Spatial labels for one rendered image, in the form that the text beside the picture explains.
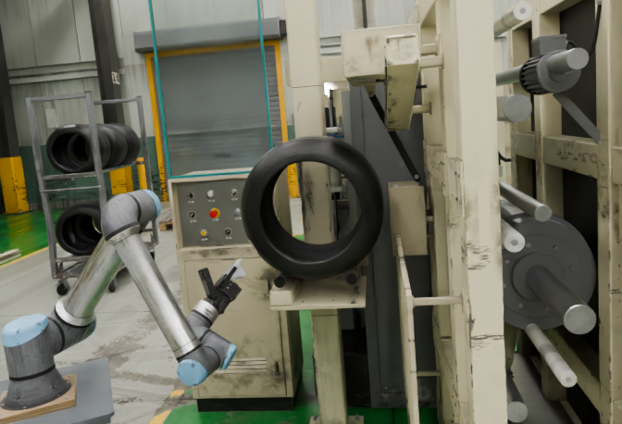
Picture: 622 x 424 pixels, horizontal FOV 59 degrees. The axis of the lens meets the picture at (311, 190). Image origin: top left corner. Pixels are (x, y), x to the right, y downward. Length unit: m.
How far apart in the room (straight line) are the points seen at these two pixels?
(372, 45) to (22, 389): 1.65
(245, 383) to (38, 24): 11.17
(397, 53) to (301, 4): 0.86
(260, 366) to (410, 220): 1.17
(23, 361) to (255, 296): 1.16
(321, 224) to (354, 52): 0.94
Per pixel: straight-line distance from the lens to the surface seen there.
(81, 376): 2.41
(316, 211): 2.44
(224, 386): 3.10
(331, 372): 2.67
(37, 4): 13.41
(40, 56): 13.28
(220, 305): 2.04
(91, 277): 2.14
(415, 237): 2.38
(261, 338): 2.93
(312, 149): 2.03
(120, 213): 1.86
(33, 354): 2.19
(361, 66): 1.77
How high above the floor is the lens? 1.52
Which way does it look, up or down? 8 degrees down
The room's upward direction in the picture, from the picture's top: 5 degrees counter-clockwise
